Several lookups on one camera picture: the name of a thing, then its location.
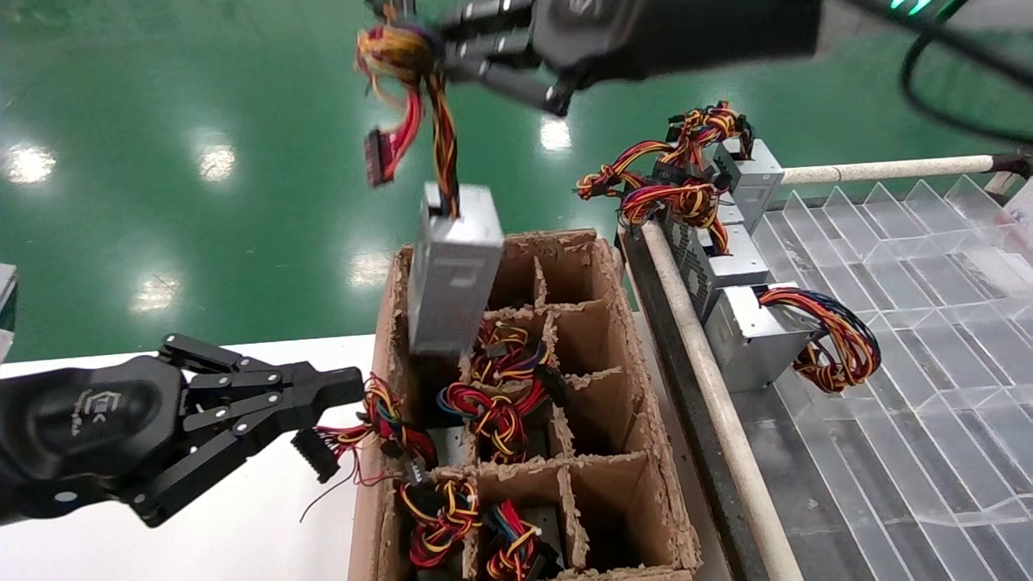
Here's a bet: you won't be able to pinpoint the black rod end clamp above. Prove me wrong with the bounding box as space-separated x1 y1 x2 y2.
991 147 1033 180

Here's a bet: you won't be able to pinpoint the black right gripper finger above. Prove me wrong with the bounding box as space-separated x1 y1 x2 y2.
440 0 537 46
442 48 575 119

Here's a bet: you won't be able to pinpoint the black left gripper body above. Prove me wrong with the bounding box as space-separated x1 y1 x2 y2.
0 355 193 525

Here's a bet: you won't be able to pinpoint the wire bundle front left cell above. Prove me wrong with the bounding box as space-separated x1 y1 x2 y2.
398 464 483 570

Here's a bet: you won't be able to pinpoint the wire bundle centre cells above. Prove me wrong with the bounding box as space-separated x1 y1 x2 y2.
436 379 551 465

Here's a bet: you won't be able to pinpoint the silver power supply with cables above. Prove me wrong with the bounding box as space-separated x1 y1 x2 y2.
483 499 563 581
666 101 785 235
464 319 572 407
704 282 882 396
575 141 747 228
355 20 506 358
617 184 772 320

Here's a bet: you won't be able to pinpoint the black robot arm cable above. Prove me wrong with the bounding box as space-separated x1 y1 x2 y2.
843 0 1033 150

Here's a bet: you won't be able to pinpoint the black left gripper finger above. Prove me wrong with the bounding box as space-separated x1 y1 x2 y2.
121 389 366 529
157 333 366 406

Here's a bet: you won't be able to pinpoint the brown divided cardboard box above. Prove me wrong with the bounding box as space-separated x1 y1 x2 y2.
347 228 703 581

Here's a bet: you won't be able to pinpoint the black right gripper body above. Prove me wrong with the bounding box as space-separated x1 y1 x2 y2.
531 0 826 88

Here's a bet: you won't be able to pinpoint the white foam padded rod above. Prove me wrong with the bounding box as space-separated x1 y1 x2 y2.
779 153 997 186

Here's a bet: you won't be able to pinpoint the long white foam padded rail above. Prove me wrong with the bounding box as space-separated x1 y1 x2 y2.
640 222 804 581

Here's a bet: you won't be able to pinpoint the black metal frame rail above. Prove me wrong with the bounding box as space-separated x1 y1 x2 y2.
617 226 767 581

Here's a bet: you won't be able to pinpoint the grey metal plate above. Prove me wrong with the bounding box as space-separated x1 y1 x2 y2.
0 265 19 360

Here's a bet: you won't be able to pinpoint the wire bundle at box edge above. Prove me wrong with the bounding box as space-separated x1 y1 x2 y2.
291 373 470 521

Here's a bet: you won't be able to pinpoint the clear acrylic divided tray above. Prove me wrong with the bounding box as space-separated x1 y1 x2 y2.
730 173 1033 581

